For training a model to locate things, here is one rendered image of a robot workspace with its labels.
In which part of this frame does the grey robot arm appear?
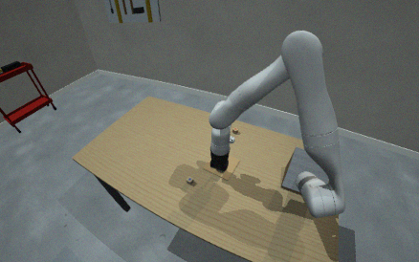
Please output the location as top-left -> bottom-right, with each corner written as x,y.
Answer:
209,31 -> 345,218

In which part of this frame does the tan square mat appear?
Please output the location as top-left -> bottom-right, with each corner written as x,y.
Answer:
203,155 -> 240,181

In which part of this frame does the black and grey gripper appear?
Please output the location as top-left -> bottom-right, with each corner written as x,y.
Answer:
210,136 -> 235,172

